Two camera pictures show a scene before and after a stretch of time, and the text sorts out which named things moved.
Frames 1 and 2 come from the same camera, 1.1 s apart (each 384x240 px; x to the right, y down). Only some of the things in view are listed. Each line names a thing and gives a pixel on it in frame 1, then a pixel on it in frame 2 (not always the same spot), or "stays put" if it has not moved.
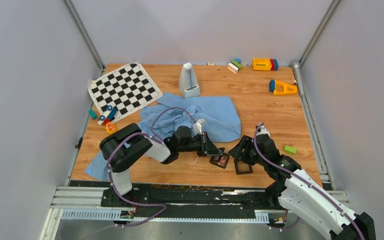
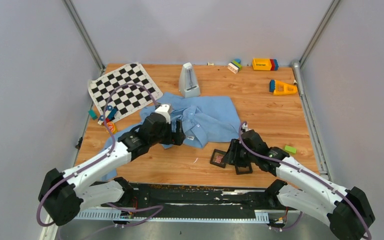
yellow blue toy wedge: x=278 y=87 stays put
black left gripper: x=207 y=147 → x=176 y=140
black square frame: x=220 y=161 stays put
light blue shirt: x=170 y=112 stays put
